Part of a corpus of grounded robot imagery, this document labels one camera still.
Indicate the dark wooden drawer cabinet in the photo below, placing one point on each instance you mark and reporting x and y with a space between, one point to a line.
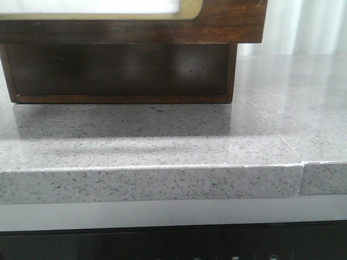
226 97

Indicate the wooden drawer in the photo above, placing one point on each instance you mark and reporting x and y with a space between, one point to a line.
119 69
202 22

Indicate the white drawer handle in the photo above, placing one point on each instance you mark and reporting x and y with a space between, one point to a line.
89 7

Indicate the black appliance under counter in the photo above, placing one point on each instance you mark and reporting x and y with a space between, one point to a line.
296 240

